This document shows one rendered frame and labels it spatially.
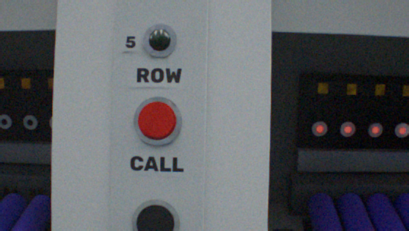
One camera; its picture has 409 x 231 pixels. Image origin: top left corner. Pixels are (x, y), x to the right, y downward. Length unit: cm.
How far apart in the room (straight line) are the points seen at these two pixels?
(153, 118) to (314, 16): 9
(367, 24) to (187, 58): 8
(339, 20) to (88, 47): 11
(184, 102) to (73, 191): 6
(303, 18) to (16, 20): 13
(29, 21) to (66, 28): 3
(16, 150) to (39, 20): 18
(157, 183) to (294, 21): 9
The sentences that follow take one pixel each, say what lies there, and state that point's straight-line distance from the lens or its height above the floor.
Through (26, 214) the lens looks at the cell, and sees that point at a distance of 38.
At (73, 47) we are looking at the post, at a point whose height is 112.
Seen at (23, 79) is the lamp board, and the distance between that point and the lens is 43.
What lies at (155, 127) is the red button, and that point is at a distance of 25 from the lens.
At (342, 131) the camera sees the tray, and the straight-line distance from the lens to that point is 43.
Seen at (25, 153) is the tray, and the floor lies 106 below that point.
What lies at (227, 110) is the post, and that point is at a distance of 25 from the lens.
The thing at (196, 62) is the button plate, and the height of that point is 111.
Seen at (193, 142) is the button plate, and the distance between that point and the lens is 25.
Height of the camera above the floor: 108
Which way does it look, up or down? 1 degrees up
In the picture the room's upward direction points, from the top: 1 degrees clockwise
